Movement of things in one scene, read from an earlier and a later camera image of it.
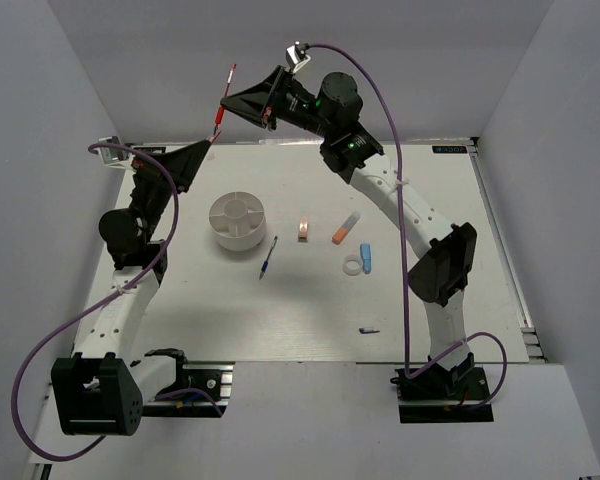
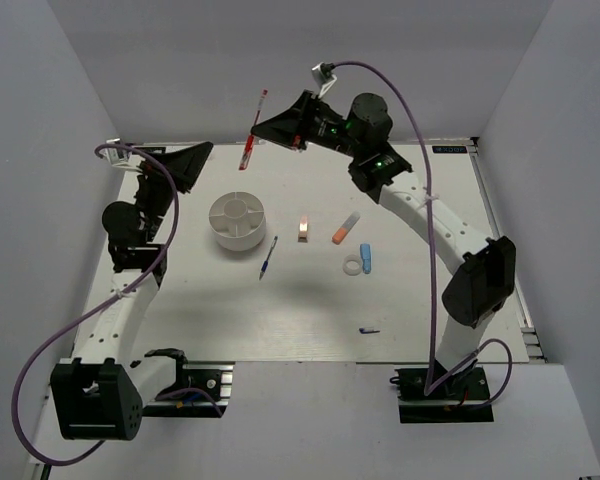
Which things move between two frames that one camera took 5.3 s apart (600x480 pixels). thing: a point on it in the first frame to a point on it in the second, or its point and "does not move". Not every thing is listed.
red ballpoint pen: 222,108 to 250,139
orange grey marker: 345,228 does not move
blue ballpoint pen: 266,261 does not move
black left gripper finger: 183,161 does not move
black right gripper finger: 253,103 to 282,127
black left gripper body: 155,188 does not move
